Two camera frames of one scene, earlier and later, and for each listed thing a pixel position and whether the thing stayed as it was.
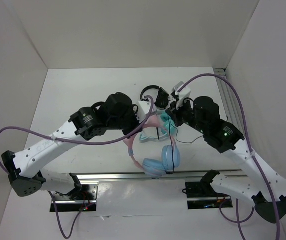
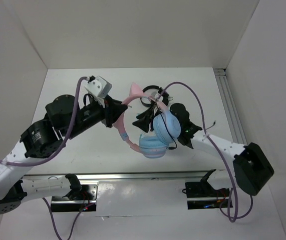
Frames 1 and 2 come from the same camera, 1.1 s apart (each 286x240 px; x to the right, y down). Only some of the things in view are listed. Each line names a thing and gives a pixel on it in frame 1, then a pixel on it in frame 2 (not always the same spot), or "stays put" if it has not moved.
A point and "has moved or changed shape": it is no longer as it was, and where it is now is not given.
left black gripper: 136,123 -> 112,109
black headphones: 162,96 stays put
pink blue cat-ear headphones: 171,156 -> 167,127
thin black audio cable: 170,120 has moved or changed shape
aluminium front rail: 189,177 stays put
